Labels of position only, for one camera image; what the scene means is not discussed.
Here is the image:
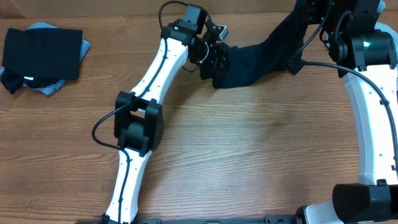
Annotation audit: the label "black t-shirt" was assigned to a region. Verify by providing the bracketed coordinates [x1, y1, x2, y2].
[200, 0, 308, 89]

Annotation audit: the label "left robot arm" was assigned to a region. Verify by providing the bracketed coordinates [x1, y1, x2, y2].
[94, 4, 228, 223]

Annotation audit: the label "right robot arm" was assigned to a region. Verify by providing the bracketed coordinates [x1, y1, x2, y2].
[289, 1, 397, 223]

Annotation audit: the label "crumpled light denim jeans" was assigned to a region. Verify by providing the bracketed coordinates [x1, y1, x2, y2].
[375, 0, 397, 50]

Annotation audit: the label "folded light blue jeans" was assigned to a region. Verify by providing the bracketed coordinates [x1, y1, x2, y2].
[1, 22, 91, 80]

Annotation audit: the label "folded black shirt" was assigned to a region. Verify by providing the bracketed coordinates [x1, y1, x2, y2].
[2, 28, 83, 80]

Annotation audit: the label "black garment under stack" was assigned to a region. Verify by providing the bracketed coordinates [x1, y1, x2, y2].
[1, 69, 67, 95]

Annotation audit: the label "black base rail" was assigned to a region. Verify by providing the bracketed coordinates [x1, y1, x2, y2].
[131, 215, 302, 224]

